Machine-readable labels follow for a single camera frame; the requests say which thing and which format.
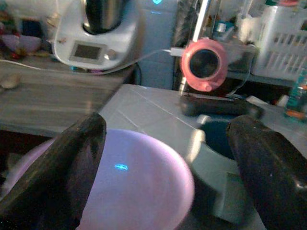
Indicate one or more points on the pink round appliance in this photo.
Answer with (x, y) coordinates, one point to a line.
(204, 64)

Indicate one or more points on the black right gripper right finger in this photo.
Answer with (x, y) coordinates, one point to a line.
(271, 172)

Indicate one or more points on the pink plastic plate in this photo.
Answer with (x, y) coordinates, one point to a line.
(136, 182)

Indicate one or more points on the white kitchen food processor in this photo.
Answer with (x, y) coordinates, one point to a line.
(96, 36)

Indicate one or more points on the grey tall appliance with light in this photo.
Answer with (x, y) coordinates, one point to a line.
(157, 43)

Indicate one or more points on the wooden counter shelf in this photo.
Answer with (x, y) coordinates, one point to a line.
(55, 95)

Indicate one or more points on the white plastic basket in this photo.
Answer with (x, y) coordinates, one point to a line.
(280, 40)

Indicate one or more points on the green plastic bottle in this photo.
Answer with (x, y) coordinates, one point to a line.
(296, 98)

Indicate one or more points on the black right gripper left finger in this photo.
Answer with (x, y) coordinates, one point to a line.
(55, 172)

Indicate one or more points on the grey bin with dark opening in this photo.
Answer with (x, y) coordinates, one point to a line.
(216, 155)

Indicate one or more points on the black flat tray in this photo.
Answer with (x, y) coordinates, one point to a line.
(218, 105)

